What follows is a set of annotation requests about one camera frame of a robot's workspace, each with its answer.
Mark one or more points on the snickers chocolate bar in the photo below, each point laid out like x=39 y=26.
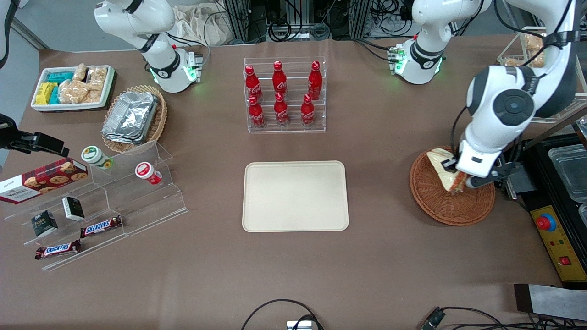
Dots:
x=101 y=226
x=57 y=250

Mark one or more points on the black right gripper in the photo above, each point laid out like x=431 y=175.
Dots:
x=28 y=140

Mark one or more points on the black machine yellow panel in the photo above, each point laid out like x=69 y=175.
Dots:
x=559 y=247

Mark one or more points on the bagged fried snack pack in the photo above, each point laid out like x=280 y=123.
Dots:
x=537 y=59
x=534 y=42
x=512 y=62

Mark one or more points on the clear rice cracker pack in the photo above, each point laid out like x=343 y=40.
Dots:
x=80 y=72
x=94 y=96
x=72 y=91
x=97 y=78

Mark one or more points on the grey black flat strip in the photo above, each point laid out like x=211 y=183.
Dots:
x=555 y=300

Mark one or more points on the stacked foil containers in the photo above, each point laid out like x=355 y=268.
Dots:
x=130 y=117

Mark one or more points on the triangle sandwich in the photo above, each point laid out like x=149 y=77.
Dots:
x=447 y=181

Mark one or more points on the teal snack pack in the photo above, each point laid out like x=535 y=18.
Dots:
x=60 y=77
x=54 y=96

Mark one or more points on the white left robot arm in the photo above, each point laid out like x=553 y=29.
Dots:
x=500 y=105

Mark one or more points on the grey metal flap plate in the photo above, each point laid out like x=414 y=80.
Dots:
x=520 y=183

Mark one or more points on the green lid yogurt cup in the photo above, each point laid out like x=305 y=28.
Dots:
x=95 y=156

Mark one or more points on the red tartan cookie box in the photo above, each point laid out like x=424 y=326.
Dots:
x=46 y=179

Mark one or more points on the clear plastic container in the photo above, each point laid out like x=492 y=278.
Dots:
x=571 y=172

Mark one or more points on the beige cloth bag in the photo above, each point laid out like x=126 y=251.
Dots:
x=197 y=25

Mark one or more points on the small dark tea box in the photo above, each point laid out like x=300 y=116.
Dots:
x=44 y=223
x=73 y=208

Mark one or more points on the round brown wicker basket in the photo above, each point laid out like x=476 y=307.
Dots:
x=440 y=206

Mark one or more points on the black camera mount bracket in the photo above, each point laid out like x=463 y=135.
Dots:
x=504 y=167

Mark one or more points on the yellow snack pack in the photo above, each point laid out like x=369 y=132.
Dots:
x=45 y=94

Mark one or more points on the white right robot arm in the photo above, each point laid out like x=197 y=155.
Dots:
x=160 y=59

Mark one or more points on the red emergency stop button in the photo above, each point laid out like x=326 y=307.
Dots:
x=545 y=222

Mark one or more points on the beige plastic tray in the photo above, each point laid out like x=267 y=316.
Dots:
x=293 y=197

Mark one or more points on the red cola bottle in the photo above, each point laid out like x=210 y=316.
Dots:
x=253 y=85
x=315 y=82
x=279 y=80
x=256 y=114
x=307 y=113
x=281 y=112

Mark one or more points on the red lid yogurt cup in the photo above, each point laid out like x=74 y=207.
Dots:
x=146 y=172

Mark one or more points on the oval tan wicker basket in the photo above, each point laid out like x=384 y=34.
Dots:
x=160 y=119

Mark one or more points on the clear acrylic step display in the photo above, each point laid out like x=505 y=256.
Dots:
x=137 y=206

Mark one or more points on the white rectangular snack tray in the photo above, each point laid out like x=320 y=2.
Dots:
x=105 y=98

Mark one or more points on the clear acrylic bottle rack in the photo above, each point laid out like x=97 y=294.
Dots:
x=293 y=129

